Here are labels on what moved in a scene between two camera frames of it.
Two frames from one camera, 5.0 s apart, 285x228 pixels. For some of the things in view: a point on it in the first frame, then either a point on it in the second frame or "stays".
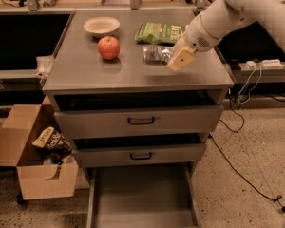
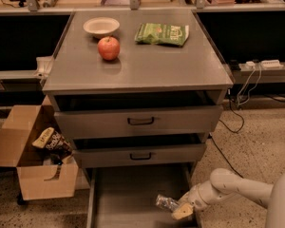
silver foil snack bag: x=157 y=54 to x=167 y=202
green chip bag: x=160 y=32 stays
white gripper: x=198 y=36 to x=194 y=198
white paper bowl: x=102 y=26 stays
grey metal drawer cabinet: x=141 y=127 stays
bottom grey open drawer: x=143 y=196 stays
